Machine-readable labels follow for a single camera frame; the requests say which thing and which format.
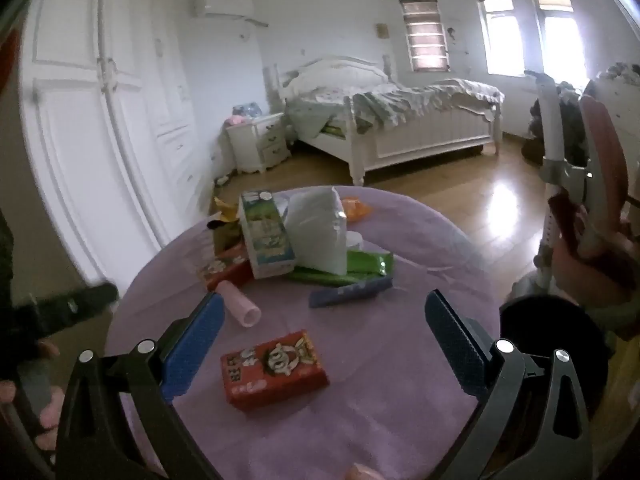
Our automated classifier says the green and white milk carton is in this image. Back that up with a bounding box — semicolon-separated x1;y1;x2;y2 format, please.
237;190;297;281

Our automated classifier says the orange wrapper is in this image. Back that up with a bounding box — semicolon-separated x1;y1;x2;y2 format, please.
341;197;373;223

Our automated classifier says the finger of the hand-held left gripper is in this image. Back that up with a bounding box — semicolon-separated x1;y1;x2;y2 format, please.
40;282;119;332

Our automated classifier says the window with striped blind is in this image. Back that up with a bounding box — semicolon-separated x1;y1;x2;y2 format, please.
399;0;451;73

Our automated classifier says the white bed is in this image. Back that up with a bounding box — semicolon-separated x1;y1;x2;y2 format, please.
277;55;506;187

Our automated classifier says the dark bag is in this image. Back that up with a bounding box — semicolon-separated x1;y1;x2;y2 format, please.
522;80;591;166

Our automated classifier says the flattened red carton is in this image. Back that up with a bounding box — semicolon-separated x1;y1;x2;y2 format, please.
196;245;253;291

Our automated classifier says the white air conditioner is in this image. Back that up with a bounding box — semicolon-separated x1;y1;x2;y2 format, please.
192;0;255;18

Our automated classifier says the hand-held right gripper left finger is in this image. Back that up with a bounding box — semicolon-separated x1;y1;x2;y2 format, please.
54;291;226;480

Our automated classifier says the bright window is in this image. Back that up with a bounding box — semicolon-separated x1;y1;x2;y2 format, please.
527;0;588;83
474;0;526;78

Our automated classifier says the white nightstand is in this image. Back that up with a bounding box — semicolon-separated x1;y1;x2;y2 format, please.
225;112;292;176

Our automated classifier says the small pink bottle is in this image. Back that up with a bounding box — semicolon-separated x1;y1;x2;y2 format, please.
215;280;263;330

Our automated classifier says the white tissue pack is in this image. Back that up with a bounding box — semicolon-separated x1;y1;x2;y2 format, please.
285;186;349;276

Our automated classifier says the pink and grey chair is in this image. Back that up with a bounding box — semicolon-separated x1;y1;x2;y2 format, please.
510;70;640;341

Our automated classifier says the grey patterned duvet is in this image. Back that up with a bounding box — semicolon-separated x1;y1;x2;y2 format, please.
350;79;505;128

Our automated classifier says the green snack packet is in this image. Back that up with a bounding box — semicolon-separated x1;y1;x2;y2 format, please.
287;249;396;288

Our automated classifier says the black trash bin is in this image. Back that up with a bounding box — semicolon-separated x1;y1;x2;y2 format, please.
499;294;613;421

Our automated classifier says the person's left hand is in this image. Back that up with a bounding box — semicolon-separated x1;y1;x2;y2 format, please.
0;340;67;461

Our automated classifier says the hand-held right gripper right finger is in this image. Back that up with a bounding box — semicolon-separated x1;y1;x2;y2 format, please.
424;289;596;480

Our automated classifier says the yellow peel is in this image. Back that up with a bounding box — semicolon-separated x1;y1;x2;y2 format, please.
214;196;241;223

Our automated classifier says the red cartoon drink carton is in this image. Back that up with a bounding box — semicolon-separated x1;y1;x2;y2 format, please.
220;329;331;413

